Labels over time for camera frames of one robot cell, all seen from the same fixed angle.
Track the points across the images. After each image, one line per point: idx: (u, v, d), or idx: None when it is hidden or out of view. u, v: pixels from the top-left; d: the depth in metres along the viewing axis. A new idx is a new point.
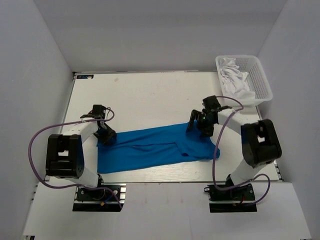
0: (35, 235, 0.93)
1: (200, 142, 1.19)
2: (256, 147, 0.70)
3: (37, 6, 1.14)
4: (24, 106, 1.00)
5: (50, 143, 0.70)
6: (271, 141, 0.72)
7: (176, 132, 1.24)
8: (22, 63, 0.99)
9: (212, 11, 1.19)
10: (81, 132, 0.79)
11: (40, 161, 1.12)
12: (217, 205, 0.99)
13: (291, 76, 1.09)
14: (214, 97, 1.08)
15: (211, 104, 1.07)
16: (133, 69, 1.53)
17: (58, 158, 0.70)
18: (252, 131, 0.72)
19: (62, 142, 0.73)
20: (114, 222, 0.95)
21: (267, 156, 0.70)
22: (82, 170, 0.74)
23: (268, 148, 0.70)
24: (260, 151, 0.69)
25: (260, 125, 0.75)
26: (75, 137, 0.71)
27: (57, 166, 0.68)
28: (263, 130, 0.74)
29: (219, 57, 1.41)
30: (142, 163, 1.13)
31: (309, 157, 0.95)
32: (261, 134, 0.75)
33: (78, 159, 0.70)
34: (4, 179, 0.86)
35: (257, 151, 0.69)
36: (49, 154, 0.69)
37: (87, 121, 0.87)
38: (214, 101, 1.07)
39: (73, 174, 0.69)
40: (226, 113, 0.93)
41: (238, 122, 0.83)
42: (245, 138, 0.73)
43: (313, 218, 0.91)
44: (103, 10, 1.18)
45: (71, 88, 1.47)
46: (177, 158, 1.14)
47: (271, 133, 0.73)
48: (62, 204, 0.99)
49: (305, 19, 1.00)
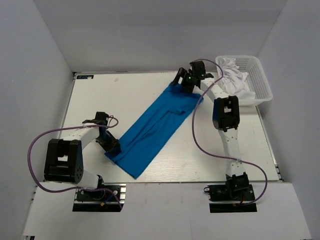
0: (35, 235, 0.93)
1: (188, 98, 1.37)
2: (221, 116, 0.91)
3: (37, 7, 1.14)
4: (24, 106, 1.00)
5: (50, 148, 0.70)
6: (234, 112, 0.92)
7: (163, 104, 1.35)
8: (22, 63, 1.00)
9: (212, 11, 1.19)
10: (81, 138, 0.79)
11: (40, 161, 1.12)
12: (217, 205, 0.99)
13: (291, 76, 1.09)
14: (201, 63, 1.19)
15: (197, 69, 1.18)
16: (133, 69, 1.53)
17: (57, 163, 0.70)
18: (221, 104, 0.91)
19: (62, 147, 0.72)
20: (114, 222, 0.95)
21: (228, 124, 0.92)
22: (80, 176, 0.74)
23: (230, 118, 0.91)
24: (224, 120, 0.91)
25: (229, 100, 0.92)
26: (75, 142, 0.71)
27: (55, 172, 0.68)
28: (231, 103, 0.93)
29: (219, 57, 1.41)
30: (159, 147, 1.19)
31: (309, 157, 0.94)
32: (229, 106, 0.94)
33: (77, 164, 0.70)
34: (4, 179, 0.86)
35: (221, 120, 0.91)
36: (49, 158, 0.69)
37: (88, 127, 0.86)
38: (200, 66, 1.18)
39: (71, 180, 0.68)
40: (207, 83, 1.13)
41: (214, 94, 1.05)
42: (215, 109, 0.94)
43: (313, 218, 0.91)
44: (103, 10, 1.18)
45: (71, 88, 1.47)
46: (181, 118, 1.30)
47: (235, 106, 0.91)
48: (62, 204, 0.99)
49: (305, 19, 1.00)
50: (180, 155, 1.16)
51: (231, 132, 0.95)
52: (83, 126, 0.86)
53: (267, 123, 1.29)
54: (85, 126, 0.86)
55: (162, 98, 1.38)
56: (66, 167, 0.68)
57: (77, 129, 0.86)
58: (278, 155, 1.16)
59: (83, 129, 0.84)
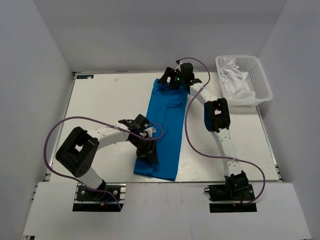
0: (35, 235, 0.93)
1: (178, 91, 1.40)
2: (212, 118, 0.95)
3: (38, 7, 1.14)
4: (24, 106, 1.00)
5: (72, 134, 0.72)
6: (224, 113, 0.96)
7: (158, 106, 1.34)
8: (22, 63, 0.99)
9: (212, 11, 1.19)
10: (103, 138, 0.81)
11: (41, 161, 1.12)
12: (217, 205, 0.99)
13: (291, 76, 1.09)
14: (190, 66, 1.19)
15: (186, 73, 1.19)
16: (133, 69, 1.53)
17: (70, 150, 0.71)
18: (211, 106, 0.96)
19: (82, 138, 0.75)
20: (114, 222, 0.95)
21: (219, 124, 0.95)
22: (83, 173, 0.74)
23: (221, 119, 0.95)
24: (214, 121, 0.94)
25: (218, 102, 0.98)
26: (93, 142, 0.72)
27: (63, 157, 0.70)
28: (220, 105, 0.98)
29: (219, 57, 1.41)
30: (178, 144, 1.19)
31: (309, 158, 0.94)
32: (219, 108, 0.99)
33: (85, 161, 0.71)
34: (4, 178, 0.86)
35: (213, 121, 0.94)
36: (66, 142, 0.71)
37: (118, 130, 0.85)
38: (189, 71, 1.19)
39: (73, 172, 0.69)
40: (196, 88, 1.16)
41: (203, 98, 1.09)
42: (206, 112, 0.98)
43: (313, 218, 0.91)
44: (103, 10, 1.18)
45: (71, 88, 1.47)
46: (182, 109, 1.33)
47: (225, 107, 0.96)
48: (63, 204, 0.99)
49: (305, 19, 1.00)
50: (180, 155, 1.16)
51: (223, 132, 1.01)
52: (114, 126, 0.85)
53: (267, 123, 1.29)
54: (116, 127, 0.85)
55: (155, 99, 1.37)
56: (74, 159, 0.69)
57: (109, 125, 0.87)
58: (278, 156, 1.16)
59: (112, 130, 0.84)
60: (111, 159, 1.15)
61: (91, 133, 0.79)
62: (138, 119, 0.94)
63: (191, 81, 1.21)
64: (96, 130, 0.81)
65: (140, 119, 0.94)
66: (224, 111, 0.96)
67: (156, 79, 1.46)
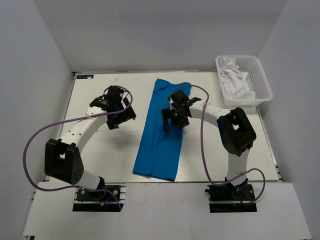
0: (35, 235, 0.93)
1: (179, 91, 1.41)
2: (233, 135, 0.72)
3: (37, 6, 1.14)
4: (24, 106, 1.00)
5: (48, 149, 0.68)
6: (246, 127, 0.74)
7: (159, 107, 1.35)
8: (21, 63, 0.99)
9: (212, 11, 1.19)
10: (81, 137, 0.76)
11: (40, 161, 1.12)
12: (217, 205, 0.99)
13: (291, 76, 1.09)
14: (181, 92, 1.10)
15: (180, 99, 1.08)
16: (133, 69, 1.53)
17: (56, 163, 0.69)
18: (227, 121, 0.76)
19: (61, 146, 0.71)
20: (114, 222, 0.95)
21: (244, 141, 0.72)
22: (80, 176, 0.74)
23: (244, 134, 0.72)
24: (238, 139, 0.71)
25: (233, 114, 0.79)
26: (72, 149, 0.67)
27: (54, 174, 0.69)
28: (236, 118, 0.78)
29: (219, 57, 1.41)
30: (178, 145, 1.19)
31: (309, 158, 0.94)
32: (235, 122, 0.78)
33: (75, 168, 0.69)
34: (4, 178, 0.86)
35: (235, 139, 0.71)
36: (48, 160, 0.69)
37: (93, 117, 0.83)
38: (182, 95, 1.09)
39: (69, 182, 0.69)
40: (198, 106, 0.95)
41: (212, 114, 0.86)
42: (222, 131, 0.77)
43: (313, 218, 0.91)
44: (103, 10, 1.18)
45: (71, 88, 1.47)
46: None
47: (244, 120, 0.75)
48: (63, 204, 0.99)
49: (306, 19, 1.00)
50: (180, 155, 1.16)
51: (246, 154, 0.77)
52: (86, 116, 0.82)
53: (267, 123, 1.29)
54: (89, 117, 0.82)
55: (156, 99, 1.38)
56: (64, 171, 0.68)
57: (80, 120, 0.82)
58: (278, 156, 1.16)
59: (88, 121, 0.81)
60: (111, 159, 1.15)
61: (68, 140, 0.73)
62: (112, 93, 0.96)
63: (188, 101, 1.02)
64: (70, 133, 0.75)
65: (114, 93, 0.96)
66: (243, 124, 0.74)
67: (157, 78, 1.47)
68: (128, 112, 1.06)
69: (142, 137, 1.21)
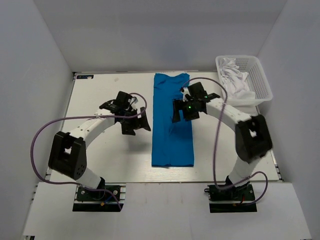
0: (35, 235, 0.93)
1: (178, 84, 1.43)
2: (249, 142, 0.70)
3: (37, 6, 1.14)
4: (24, 105, 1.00)
5: (55, 141, 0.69)
6: (264, 136, 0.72)
7: (163, 99, 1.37)
8: (22, 63, 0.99)
9: (212, 11, 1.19)
10: (88, 133, 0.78)
11: (40, 161, 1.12)
12: (217, 205, 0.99)
13: (291, 76, 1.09)
14: (199, 84, 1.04)
15: (197, 91, 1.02)
16: (133, 69, 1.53)
17: (61, 156, 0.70)
18: (245, 128, 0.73)
19: (68, 140, 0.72)
20: (114, 222, 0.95)
21: (260, 150, 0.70)
22: (82, 173, 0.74)
23: (260, 143, 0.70)
24: (253, 147, 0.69)
25: (252, 121, 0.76)
26: (78, 143, 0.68)
27: (57, 166, 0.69)
28: (255, 125, 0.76)
29: (219, 57, 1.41)
30: (190, 133, 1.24)
31: (309, 158, 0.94)
32: (253, 128, 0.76)
33: (79, 162, 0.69)
34: (4, 179, 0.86)
35: (250, 145, 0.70)
36: (54, 151, 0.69)
37: (101, 118, 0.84)
38: (200, 88, 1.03)
39: (71, 177, 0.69)
40: (216, 105, 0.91)
41: (230, 117, 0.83)
42: (239, 136, 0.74)
43: (313, 218, 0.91)
44: (103, 10, 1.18)
45: (71, 88, 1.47)
46: None
47: (262, 128, 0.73)
48: (62, 204, 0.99)
49: (305, 19, 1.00)
50: (194, 143, 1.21)
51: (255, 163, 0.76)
52: (95, 116, 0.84)
53: (267, 123, 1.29)
54: (98, 117, 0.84)
55: (158, 93, 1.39)
56: (67, 164, 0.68)
57: (89, 119, 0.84)
58: (278, 156, 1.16)
59: (96, 120, 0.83)
60: (112, 158, 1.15)
61: (76, 134, 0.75)
62: (121, 98, 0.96)
63: (206, 97, 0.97)
64: (79, 129, 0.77)
65: (122, 97, 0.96)
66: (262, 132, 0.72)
67: (156, 75, 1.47)
68: (141, 121, 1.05)
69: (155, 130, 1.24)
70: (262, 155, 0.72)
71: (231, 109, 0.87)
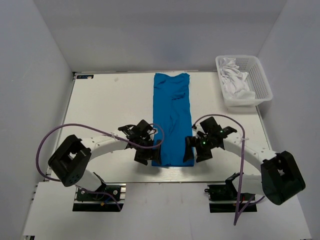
0: (35, 235, 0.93)
1: (179, 84, 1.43)
2: (279, 185, 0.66)
3: (37, 6, 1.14)
4: (24, 105, 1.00)
5: (65, 142, 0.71)
6: (294, 175, 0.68)
7: (164, 99, 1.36)
8: (21, 63, 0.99)
9: (212, 11, 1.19)
10: (97, 147, 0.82)
11: (41, 161, 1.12)
12: (217, 205, 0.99)
13: (291, 76, 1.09)
14: (213, 118, 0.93)
15: (211, 127, 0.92)
16: (133, 69, 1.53)
17: (63, 157, 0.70)
18: (272, 168, 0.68)
19: (77, 145, 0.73)
20: (114, 222, 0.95)
21: (291, 191, 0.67)
22: (74, 182, 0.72)
23: (291, 184, 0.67)
24: (283, 191, 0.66)
25: (278, 158, 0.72)
26: (85, 152, 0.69)
27: (55, 166, 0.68)
28: (282, 162, 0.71)
29: (219, 57, 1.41)
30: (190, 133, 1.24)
31: (309, 158, 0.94)
32: (280, 166, 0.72)
33: (76, 171, 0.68)
34: (4, 179, 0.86)
35: (280, 189, 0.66)
36: (59, 150, 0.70)
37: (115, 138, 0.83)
38: (214, 123, 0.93)
39: (63, 182, 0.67)
40: (234, 140, 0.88)
41: (253, 154, 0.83)
42: (265, 176, 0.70)
43: (313, 218, 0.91)
44: (103, 10, 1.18)
45: (71, 88, 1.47)
46: (186, 99, 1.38)
47: (292, 166, 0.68)
48: (62, 204, 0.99)
49: (306, 18, 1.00)
50: None
51: None
52: (111, 134, 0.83)
53: (267, 123, 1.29)
54: (113, 136, 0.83)
55: (158, 93, 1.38)
56: (65, 167, 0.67)
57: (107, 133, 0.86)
58: None
59: (110, 139, 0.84)
60: (112, 159, 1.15)
61: (86, 142, 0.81)
62: (140, 126, 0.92)
63: (221, 130, 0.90)
64: (91, 139, 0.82)
65: (142, 125, 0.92)
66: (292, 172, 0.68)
67: (156, 75, 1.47)
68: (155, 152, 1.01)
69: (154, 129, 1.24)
70: (293, 195, 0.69)
71: (252, 145, 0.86)
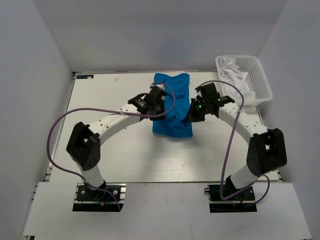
0: (35, 235, 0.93)
1: (179, 84, 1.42)
2: (263, 159, 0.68)
3: (38, 6, 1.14)
4: (24, 106, 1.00)
5: (74, 129, 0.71)
6: (279, 152, 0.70)
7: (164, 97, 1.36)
8: (22, 64, 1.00)
9: (212, 11, 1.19)
10: (107, 130, 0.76)
11: (40, 161, 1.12)
12: (217, 205, 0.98)
13: (291, 76, 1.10)
14: (213, 86, 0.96)
15: (210, 93, 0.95)
16: (134, 69, 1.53)
17: (77, 145, 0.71)
18: (261, 142, 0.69)
19: (86, 132, 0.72)
20: (114, 222, 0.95)
21: (273, 166, 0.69)
22: (94, 165, 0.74)
23: (274, 160, 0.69)
24: (266, 164, 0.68)
25: (268, 134, 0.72)
26: (93, 139, 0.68)
27: (72, 154, 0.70)
28: (271, 138, 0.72)
29: (219, 57, 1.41)
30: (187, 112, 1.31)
31: (309, 158, 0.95)
32: (268, 141, 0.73)
33: (91, 156, 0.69)
34: (4, 179, 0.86)
35: (263, 162, 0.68)
36: (71, 139, 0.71)
37: (125, 115, 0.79)
38: (213, 90, 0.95)
39: (83, 167, 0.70)
40: (230, 111, 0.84)
41: (244, 127, 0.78)
42: (251, 147, 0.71)
43: (313, 218, 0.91)
44: (103, 10, 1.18)
45: (71, 88, 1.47)
46: (186, 98, 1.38)
47: (279, 143, 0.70)
48: (62, 204, 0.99)
49: (306, 19, 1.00)
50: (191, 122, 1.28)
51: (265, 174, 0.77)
52: (120, 112, 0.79)
53: (267, 123, 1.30)
54: (122, 113, 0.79)
55: None
56: (80, 155, 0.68)
57: (113, 113, 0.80)
58: None
59: (119, 117, 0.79)
60: (112, 159, 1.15)
61: (94, 128, 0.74)
62: (153, 93, 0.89)
63: (219, 99, 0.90)
64: (99, 123, 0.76)
65: (154, 93, 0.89)
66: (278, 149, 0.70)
67: (156, 74, 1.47)
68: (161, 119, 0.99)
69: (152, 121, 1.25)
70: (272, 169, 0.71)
71: (246, 118, 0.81)
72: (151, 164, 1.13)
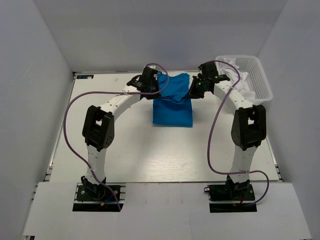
0: (35, 235, 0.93)
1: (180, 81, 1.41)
2: (244, 131, 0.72)
3: (38, 6, 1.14)
4: (24, 105, 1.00)
5: (88, 112, 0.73)
6: (259, 126, 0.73)
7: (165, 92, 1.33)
8: (22, 63, 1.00)
9: (212, 11, 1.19)
10: (117, 109, 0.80)
11: (41, 161, 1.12)
12: (217, 205, 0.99)
13: (291, 76, 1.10)
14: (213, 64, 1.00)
15: (209, 71, 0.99)
16: (134, 69, 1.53)
17: (92, 126, 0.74)
18: (244, 115, 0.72)
19: (100, 113, 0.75)
20: (115, 222, 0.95)
21: (253, 138, 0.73)
22: (111, 142, 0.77)
23: (255, 133, 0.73)
24: (246, 135, 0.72)
25: (253, 110, 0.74)
26: (108, 117, 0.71)
27: (89, 135, 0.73)
28: (255, 114, 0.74)
29: (219, 57, 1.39)
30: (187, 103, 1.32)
31: (309, 158, 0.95)
32: (252, 116, 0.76)
33: (108, 134, 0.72)
34: (4, 179, 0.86)
35: (244, 134, 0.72)
36: (87, 122, 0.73)
37: (129, 94, 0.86)
38: (212, 68, 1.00)
39: (101, 146, 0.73)
40: (223, 87, 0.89)
41: (233, 102, 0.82)
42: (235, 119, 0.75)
43: (312, 218, 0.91)
44: (104, 10, 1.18)
45: (71, 88, 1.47)
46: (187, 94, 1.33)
47: (261, 118, 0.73)
48: (62, 204, 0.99)
49: (306, 19, 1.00)
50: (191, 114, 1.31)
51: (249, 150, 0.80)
52: (123, 93, 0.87)
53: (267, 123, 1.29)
54: (125, 94, 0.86)
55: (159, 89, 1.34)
56: (98, 135, 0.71)
57: (117, 95, 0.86)
58: (278, 156, 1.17)
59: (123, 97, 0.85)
60: (111, 158, 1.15)
61: (106, 109, 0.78)
62: (146, 73, 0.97)
63: (216, 77, 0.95)
64: (108, 103, 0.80)
65: (147, 73, 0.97)
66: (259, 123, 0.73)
67: None
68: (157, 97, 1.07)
69: (155, 112, 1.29)
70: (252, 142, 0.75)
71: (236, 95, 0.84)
72: (151, 163, 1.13)
